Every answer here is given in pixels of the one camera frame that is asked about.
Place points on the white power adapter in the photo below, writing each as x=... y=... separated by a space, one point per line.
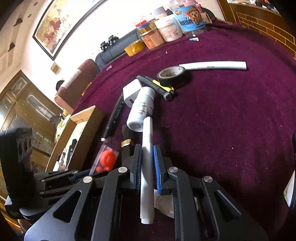
x=131 y=91

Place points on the framed painting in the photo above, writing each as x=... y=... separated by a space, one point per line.
x=60 y=25

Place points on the shallow cardboard box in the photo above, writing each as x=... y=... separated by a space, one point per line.
x=86 y=118

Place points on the black marker grey cap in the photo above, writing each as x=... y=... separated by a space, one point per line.
x=159 y=90

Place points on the white paper scrap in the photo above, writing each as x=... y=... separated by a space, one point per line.
x=165 y=206

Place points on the floral cloth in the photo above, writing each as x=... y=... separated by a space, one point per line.
x=61 y=126

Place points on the black leather sofa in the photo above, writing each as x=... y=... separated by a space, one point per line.
x=111 y=54

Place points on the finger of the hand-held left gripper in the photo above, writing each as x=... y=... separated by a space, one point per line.
x=57 y=188
x=62 y=175

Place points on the orange item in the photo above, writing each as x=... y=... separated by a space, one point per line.
x=106 y=158

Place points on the dark marker gold band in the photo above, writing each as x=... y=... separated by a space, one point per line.
x=127 y=139

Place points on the wooden brick-pattern cabinet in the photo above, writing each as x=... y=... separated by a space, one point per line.
x=266 y=23

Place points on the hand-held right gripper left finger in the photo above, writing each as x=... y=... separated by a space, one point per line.
x=138 y=171

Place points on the white plastic tub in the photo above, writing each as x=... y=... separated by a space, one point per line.
x=168 y=29

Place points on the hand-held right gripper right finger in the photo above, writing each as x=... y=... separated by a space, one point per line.
x=157 y=171

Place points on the white bottle green label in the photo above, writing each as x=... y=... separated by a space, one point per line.
x=142 y=109

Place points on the clear jar brown label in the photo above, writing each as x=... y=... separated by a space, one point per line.
x=152 y=38

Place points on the small foil packet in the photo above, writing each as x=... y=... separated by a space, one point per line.
x=193 y=39

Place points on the white marker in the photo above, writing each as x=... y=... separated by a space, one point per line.
x=147 y=139

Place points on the white plastic pipe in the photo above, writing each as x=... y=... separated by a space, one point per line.
x=215 y=66

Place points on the wooden glass-door cabinet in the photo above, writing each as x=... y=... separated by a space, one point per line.
x=23 y=99

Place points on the purple tablecloth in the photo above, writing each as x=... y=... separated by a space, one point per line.
x=219 y=127

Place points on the clear jar blue label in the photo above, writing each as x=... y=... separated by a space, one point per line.
x=188 y=19

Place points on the long black marker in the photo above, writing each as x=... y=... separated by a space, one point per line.
x=113 y=118

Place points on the yellow tape roll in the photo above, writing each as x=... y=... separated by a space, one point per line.
x=134 y=48

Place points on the brown armchair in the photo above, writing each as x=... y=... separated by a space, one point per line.
x=76 y=81

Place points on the black tape roll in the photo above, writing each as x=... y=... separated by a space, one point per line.
x=173 y=75

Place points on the grey lidded container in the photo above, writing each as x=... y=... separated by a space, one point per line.
x=160 y=12

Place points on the small wall plaque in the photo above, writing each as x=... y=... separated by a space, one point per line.
x=56 y=67

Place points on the small metal clip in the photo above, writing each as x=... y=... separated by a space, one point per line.
x=109 y=67

